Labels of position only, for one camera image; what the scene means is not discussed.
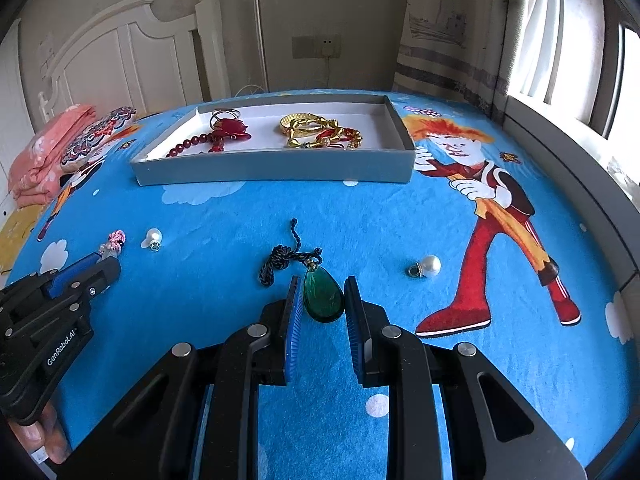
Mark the wall socket panel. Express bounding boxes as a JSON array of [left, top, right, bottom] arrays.
[[291, 35, 342, 60]]

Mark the gold bamboo pearl bangle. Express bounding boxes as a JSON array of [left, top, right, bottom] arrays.
[[285, 119, 342, 148]]

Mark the ship print curtain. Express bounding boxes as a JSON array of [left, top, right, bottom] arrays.
[[393, 0, 529, 122]]

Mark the yellow bed sheet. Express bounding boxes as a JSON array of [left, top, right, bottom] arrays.
[[0, 205, 46, 286]]

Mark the dark red bead bracelet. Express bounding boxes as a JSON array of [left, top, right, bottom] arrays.
[[165, 131, 227, 158]]

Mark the red rose brooch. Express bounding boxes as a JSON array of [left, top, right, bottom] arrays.
[[209, 118, 252, 141]]

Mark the blue cartoon print tablecloth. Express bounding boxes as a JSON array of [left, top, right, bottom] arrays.
[[12, 94, 639, 479]]

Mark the silver floor lamp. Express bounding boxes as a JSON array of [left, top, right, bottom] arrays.
[[253, 0, 270, 92]]

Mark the white wooden headboard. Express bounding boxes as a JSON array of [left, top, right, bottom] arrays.
[[38, 0, 231, 122]]

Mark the green gem pendant black cord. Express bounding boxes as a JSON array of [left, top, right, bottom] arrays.
[[258, 218, 346, 324]]

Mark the white charger with cable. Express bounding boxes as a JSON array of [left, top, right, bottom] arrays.
[[314, 41, 335, 88]]

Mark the pale jade pendant pink knot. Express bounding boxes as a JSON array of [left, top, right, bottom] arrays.
[[99, 230, 126, 259]]

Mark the pink folded blanket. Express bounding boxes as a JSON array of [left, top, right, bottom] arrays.
[[8, 104, 96, 209]]

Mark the person's left hand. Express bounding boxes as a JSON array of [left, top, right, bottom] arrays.
[[9, 402, 70, 465]]

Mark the round patterned cushion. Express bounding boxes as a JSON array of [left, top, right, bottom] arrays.
[[61, 106, 137, 174]]

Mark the grey shallow cardboard tray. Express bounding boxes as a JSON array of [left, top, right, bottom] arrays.
[[130, 91, 416, 186]]

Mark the red cord gold bead bracelet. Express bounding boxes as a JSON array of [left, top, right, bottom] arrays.
[[314, 127, 364, 151]]

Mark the white pearl charm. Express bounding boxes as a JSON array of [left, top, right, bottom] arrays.
[[407, 255, 442, 278], [140, 228, 163, 252]]

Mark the plain gold bangle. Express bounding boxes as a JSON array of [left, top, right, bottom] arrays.
[[280, 113, 322, 138]]

